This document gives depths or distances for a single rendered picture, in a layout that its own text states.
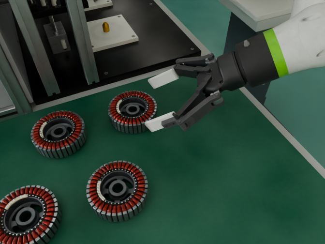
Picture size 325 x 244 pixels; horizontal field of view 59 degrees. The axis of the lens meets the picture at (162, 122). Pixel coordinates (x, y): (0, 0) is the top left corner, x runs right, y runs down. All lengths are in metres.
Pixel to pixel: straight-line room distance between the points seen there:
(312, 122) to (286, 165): 1.24
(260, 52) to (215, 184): 0.26
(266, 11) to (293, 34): 0.55
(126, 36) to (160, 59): 0.14
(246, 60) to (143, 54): 0.37
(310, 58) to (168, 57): 0.40
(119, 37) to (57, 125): 0.35
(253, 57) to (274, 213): 0.29
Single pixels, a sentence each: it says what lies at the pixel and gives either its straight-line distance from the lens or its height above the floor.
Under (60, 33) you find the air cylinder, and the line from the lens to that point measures 0.87.
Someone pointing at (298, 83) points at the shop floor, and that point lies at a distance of 2.10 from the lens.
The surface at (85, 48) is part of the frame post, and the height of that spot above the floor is 0.87.
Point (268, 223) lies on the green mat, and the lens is 0.57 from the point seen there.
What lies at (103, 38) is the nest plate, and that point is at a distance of 0.89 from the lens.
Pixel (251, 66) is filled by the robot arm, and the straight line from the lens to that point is 0.55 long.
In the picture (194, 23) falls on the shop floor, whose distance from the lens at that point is 2.54.
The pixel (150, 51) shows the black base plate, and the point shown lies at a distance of 0.85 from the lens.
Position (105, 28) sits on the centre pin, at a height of 0.79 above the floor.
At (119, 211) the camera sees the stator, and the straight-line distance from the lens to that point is 0.52.
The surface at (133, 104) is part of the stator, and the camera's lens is 0.67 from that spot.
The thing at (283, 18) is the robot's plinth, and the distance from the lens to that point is 1.15.
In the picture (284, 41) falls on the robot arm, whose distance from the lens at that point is 0.55.
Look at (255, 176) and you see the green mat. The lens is 0.61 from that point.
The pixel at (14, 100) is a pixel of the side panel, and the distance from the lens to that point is 0.73.
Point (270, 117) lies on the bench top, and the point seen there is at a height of 0.75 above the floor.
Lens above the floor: 1.25
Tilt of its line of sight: 49 degrees down
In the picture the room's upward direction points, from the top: straight up
